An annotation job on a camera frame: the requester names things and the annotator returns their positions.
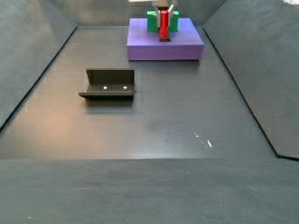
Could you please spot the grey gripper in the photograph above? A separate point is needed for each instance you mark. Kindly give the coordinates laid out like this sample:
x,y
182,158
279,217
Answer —
x,y
158,3

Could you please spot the red hexagonal peg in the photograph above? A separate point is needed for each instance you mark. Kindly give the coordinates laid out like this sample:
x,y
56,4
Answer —
x,y
163,24

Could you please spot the purple block board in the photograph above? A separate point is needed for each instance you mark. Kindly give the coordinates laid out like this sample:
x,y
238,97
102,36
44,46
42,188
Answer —
x,y
145,47

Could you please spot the green block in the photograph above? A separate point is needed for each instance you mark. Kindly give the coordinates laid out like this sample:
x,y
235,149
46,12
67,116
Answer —
x,y
151,21

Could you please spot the black U-shaped holder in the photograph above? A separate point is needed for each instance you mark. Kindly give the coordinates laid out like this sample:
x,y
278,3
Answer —
x,y
110,83

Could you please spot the brown upright bracket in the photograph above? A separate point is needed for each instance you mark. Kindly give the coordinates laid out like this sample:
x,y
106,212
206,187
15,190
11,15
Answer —
x,y
163,40

